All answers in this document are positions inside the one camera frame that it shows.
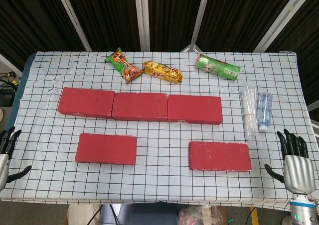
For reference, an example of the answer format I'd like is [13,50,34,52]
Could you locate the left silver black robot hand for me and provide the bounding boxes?
[0,126,32,192]

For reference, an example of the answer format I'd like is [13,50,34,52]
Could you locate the clear plastic water bottle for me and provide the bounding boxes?
[256,92,273,132]

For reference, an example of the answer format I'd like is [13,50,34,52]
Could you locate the clear plastic bag red contents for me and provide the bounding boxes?
[177,205,224,225]

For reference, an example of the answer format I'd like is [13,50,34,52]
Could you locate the white black checkered tablecloth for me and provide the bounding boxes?
[0,51,319,207]

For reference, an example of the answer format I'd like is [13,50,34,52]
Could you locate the bundle of clear tubes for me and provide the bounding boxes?
[240,82,258,142]

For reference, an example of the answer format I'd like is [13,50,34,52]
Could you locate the blue-grey robot torso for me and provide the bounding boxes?
[99,204,178,225]

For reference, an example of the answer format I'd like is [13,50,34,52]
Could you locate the green orange snack bag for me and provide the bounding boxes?
[104,47,144,84]

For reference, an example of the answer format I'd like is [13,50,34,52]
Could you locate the beige sack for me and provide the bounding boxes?
[63,205,100,225]

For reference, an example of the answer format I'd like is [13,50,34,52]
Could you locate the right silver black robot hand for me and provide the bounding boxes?
[264,128,316,195]

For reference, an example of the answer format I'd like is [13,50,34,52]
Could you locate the yellow biscuit pack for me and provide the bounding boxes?
[143,60,183,84]

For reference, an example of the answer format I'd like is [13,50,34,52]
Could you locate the black box device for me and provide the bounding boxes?
[0,85,15,106]

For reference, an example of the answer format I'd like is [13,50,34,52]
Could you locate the white metal frame bar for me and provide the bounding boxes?
[180,0,212,52]
[54,0,92,52]
[134,0,151,52]
[253,0,315,52]

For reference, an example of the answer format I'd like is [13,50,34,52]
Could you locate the green chips can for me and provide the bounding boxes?
[195,53,241,82]

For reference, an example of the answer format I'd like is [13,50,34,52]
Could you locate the red brick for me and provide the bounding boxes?
[57,87,116,119]
[112,92,168,122]
[167,94,223,125]
[188,141,252,171]
[74,132,138,166]

